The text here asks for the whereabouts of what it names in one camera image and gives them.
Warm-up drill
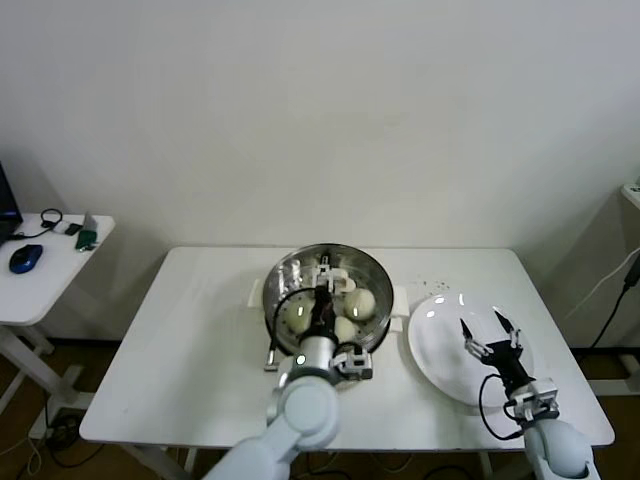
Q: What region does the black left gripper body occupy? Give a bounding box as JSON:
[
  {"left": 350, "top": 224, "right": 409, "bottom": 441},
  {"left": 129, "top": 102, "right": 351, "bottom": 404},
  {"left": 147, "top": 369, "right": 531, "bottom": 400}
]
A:
[{"left": 306, "top": 286, "right": 341, "bottom": 342}]

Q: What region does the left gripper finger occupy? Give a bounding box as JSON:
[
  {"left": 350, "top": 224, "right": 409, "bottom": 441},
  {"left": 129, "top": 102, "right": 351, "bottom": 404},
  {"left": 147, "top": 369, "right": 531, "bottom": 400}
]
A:
[{"left": 313, "top": 253, "right": 336, "bottom": 288}]

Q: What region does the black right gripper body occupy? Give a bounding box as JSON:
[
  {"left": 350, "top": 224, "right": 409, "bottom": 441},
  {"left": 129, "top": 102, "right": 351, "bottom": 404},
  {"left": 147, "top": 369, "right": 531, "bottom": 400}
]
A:
[{"left": 481, "top": 339, "right": 532, "bottom": 390}]

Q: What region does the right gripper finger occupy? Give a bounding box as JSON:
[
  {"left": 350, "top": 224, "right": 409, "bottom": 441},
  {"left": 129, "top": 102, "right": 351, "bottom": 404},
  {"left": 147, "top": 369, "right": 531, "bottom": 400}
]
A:
[
  {"left": 458, "top": 318, "right": 494, "bottom": 359},
  {"left": 492, "top": 308, "right": 524, "bottom": 351}
]

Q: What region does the stainless steel steamer basket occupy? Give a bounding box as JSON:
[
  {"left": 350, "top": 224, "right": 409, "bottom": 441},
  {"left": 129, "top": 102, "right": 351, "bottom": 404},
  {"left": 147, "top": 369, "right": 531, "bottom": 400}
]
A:
[{"left": 248, "top": 243, "right": 409, "bottom": 354}]

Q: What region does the white round plate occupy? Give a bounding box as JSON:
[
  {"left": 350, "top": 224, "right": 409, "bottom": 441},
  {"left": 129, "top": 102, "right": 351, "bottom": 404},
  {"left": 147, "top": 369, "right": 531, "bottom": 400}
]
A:
[{"left": 407, "top": 293, "right": 535, "bottom": 407}]

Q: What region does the white electric cooker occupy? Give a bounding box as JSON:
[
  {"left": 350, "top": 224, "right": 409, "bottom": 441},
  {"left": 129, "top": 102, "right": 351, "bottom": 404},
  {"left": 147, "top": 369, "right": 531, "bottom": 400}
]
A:
[{"left": 248, "top": 294, "right": 404, "bottom": 374}]

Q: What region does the white stand base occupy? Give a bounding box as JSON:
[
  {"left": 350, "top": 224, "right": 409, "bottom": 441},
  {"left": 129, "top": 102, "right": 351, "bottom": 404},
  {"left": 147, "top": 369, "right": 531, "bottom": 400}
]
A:
[{"left": 582, "top": 349, "right": 640, "bottom": 397}]

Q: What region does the white cabinet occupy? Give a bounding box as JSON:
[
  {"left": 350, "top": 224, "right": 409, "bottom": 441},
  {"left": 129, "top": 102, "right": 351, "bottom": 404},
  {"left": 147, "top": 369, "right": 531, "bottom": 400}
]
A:
[{"left": 618, "top": 183, "right": 640, "bottom": 217}]

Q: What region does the green flat tool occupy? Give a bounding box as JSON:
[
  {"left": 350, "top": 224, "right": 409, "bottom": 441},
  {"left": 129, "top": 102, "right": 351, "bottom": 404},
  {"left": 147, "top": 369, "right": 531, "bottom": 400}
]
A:
[{"left": 74, "top": 212, "right": 99, "bottom": 252}]

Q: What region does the white side table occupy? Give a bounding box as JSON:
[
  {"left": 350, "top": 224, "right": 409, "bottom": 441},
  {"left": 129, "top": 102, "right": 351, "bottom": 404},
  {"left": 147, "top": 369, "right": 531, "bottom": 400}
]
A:
[{"left": 0, "top": 213, "right": 116, "bottom": 416}]

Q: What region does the blue computer mouse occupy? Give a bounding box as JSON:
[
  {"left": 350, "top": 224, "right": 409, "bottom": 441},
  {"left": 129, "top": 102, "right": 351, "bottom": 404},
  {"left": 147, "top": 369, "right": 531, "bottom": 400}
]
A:
[{"left": 8, "top": 244, "right": 44, "bottom": 275}]

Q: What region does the laptop screen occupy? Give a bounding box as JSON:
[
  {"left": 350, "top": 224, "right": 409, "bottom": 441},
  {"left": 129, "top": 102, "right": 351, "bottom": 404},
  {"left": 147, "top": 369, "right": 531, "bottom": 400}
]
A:
[{"left": 0, "top": 162, "right": 24, "bottom": 246}]

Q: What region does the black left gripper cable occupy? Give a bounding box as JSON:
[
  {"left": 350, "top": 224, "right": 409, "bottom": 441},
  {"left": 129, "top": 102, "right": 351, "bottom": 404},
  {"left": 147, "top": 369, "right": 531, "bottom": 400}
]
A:
[{"left": 263, "top": 287, "right": 314, "bottom": 374}]

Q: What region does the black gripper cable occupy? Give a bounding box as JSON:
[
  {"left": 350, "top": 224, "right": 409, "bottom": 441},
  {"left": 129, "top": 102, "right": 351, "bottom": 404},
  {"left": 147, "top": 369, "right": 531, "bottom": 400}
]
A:
[
  {"left": 478, "top": 374, "right": 526, "bottom": 441},
  {"left": 263, "top": 287, "right": 314, "bottom": 374}
]

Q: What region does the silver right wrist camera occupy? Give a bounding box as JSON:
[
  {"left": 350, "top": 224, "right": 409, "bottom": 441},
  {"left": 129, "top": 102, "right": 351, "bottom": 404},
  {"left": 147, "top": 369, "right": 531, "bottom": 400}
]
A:
[{"left": 507, "top": 378, "right": 560, "bottom": 421}]

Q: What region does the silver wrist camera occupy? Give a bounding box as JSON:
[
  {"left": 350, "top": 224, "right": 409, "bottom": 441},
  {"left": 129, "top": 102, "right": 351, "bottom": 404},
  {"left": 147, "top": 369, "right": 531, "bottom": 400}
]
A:
[
  {"left": 333, "top": 344, "right": 375, "bottom": 381},
  {"left": 507, "top": 378, "right": 560, "bottom": 421}
]

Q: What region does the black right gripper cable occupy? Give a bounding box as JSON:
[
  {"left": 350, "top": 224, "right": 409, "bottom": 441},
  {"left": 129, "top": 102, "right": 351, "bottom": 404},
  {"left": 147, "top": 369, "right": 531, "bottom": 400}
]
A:
[{"left": 478, "top": 374, "right": 526, "bottom": 441}]

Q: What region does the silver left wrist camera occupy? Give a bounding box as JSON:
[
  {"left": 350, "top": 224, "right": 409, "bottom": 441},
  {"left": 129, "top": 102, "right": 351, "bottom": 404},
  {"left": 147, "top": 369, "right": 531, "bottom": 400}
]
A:
[{"left": 333, "top": 344, "right": 375, "bottom": 381}]

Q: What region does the white wall cable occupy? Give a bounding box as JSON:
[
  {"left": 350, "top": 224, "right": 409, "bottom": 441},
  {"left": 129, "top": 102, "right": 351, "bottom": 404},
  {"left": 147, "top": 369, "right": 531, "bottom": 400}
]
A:
[{"left": 564, "top": 247, "right": 640, "bottom": 321}]

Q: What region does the black cable with plug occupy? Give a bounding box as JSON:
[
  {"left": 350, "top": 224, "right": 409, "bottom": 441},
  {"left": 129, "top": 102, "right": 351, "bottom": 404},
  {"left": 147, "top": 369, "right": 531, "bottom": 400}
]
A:
[{"left": 589, "top": 259, "right": 640, "bottom": 349}]

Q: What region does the black looped cable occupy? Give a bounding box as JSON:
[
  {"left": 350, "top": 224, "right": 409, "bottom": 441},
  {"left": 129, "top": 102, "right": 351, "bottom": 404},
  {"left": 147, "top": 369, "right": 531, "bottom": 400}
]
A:
[{"left": 2, "top": 208, "right": 65, "bottom": 246}]

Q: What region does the black floor cable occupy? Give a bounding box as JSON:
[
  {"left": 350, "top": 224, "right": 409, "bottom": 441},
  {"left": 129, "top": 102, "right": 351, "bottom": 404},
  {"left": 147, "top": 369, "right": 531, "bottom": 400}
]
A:
[{"left": 42, "top": 399, "right": 101, "bottom": 466}]

